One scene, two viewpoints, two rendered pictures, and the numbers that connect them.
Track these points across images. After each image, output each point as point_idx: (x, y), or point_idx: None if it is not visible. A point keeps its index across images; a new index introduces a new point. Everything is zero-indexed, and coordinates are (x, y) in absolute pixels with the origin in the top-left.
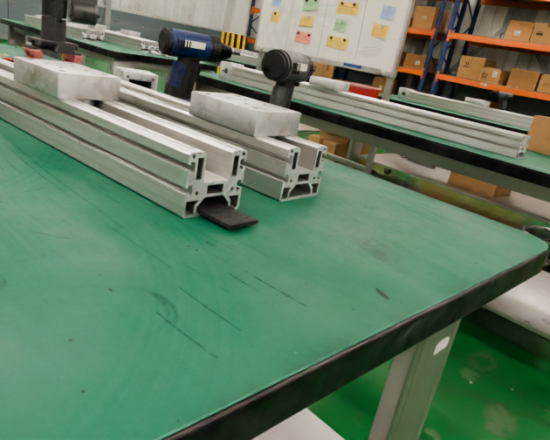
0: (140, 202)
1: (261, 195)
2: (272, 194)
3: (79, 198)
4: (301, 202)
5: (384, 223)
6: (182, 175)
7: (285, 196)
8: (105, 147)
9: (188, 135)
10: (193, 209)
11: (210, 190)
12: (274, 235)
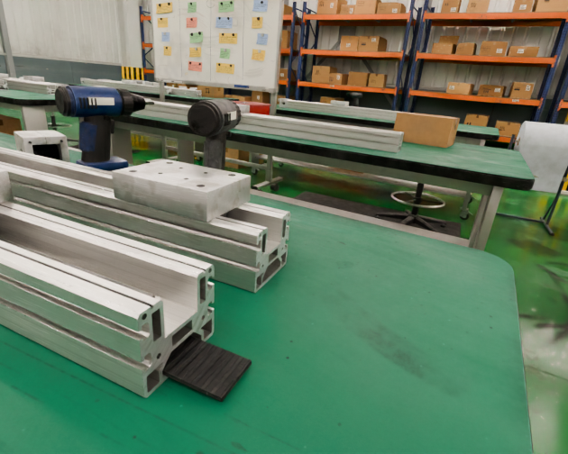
0: (71, 380)
1: (230, 289)
2: (243, 286)
3: None
4: (277, 284)
5: (372, 290)
6: (130, 344)
7: (258, 283)
8: None
9: (123, 253)
10: (158, 376)
11: (176, 333)
12: (279, 378)
